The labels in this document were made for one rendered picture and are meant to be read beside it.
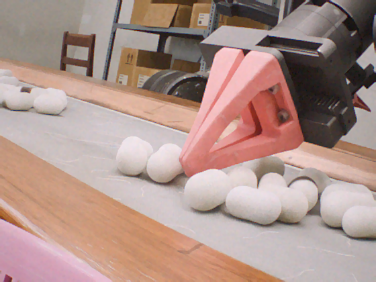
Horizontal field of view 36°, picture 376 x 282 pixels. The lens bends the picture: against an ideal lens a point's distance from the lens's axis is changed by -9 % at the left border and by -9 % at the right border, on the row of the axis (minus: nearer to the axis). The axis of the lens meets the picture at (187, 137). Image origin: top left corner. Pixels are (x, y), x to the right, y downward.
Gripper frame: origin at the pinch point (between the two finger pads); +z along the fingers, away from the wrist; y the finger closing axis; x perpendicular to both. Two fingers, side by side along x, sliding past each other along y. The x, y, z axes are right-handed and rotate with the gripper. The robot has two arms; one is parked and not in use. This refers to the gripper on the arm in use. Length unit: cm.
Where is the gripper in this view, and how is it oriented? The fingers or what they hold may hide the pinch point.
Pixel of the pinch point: (195, 160)
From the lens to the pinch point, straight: 35.8
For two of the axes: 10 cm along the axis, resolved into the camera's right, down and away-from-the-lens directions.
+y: 6.4, 2.0, -7.4
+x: 3.7, 7.7, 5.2
